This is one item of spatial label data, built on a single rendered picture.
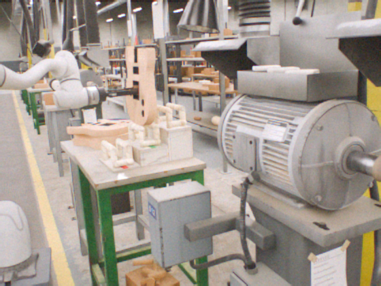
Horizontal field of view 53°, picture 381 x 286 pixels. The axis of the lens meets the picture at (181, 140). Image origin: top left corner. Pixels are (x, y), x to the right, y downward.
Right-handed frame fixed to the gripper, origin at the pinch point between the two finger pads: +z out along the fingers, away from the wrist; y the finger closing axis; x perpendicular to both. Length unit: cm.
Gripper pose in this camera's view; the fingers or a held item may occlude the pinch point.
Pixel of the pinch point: (135, 90)
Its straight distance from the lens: 204.2
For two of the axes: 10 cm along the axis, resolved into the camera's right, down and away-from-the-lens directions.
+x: -0.6, -9.7, -2.4
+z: 8.9, -1.7, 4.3
